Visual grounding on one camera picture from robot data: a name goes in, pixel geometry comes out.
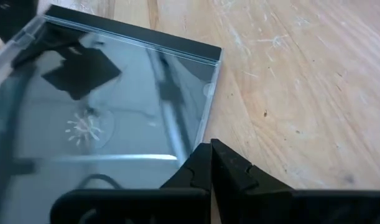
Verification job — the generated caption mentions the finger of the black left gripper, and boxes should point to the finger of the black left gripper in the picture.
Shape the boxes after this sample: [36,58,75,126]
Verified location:
[0,0,40,43]

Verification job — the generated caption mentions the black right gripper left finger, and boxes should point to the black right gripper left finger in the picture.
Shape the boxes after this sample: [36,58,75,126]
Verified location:
[160,142,213,191]

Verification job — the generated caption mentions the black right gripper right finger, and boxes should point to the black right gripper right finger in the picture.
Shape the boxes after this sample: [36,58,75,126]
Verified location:
[210,138,294,193]

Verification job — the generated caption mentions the clear black jewel case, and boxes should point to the clear black jewel case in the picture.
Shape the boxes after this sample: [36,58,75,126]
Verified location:
[0,4,224,224]

